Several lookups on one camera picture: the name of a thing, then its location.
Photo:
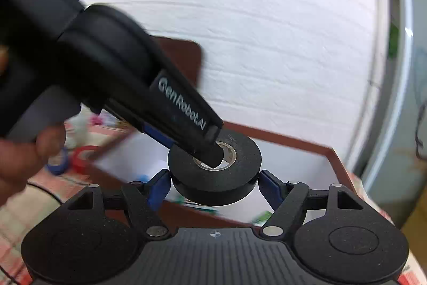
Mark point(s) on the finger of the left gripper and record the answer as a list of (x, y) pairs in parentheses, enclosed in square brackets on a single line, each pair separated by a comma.
[(158, 136), (188, 119)]

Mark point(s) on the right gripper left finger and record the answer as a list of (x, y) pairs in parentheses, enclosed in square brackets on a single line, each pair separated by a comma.
[(143, 200)]

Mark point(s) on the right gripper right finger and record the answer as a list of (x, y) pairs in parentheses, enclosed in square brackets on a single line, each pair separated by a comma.
[(288, 202)]

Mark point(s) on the black electrical tape roll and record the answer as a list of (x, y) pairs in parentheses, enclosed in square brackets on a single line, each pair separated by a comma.
[(222, 185)]

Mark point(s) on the blue electrical tape roll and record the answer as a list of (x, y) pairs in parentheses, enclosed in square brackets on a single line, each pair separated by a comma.
[(58, 164)]

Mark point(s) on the person's left hand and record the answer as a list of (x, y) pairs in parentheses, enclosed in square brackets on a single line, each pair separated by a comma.
[(21, 161)]

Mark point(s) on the red electrical tape roll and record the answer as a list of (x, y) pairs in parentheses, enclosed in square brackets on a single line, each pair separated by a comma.
[(80, 158)]

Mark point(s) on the white painted door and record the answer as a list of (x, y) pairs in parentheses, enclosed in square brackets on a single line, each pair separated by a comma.
[(385, 149)]

